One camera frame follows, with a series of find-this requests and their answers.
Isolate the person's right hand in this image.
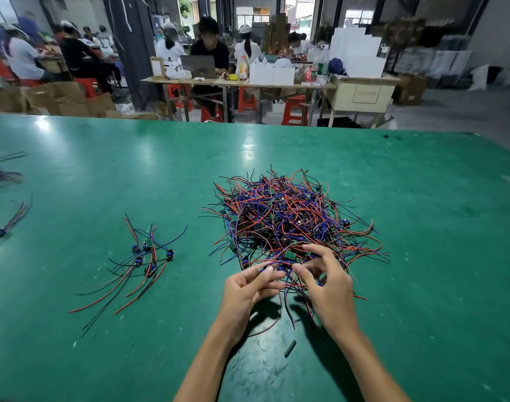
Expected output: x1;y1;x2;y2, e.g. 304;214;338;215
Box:
291;243;361;344

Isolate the person's left hand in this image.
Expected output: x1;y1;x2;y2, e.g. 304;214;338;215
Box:
217;260;287;344

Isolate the pile of wires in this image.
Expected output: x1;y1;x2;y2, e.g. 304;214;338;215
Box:
200;167;390;332

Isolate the person's left forearm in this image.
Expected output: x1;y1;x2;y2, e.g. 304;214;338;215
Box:
173;326;256;402

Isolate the red plastic stool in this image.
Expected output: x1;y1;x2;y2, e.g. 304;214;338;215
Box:
73;76;101;99
237;86;260;114
165;83;191;112
281;93;310;126

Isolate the cream cabinet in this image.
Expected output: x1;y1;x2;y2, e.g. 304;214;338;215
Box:
326;76;402;129

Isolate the long wooden work table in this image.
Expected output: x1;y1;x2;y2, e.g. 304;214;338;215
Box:
140;73;402;124

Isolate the brown cardboard box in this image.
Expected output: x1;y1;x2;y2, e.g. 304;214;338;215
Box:
395;73;429;106

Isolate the row of white containers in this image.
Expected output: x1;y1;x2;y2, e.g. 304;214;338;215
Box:
248;58;296;87

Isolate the dark blue bag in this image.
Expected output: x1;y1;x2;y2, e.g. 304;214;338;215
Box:
328;56;348;77

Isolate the grey laptop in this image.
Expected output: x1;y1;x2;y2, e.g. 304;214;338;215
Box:
180;54;218;79

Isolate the stack of white boxes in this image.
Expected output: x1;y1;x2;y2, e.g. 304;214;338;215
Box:
329;26;390;79

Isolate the row of cardboard boxes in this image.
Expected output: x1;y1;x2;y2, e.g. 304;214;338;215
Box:
0;82;118;119

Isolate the dark pillar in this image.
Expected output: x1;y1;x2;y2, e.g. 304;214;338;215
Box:
103;0;159;112

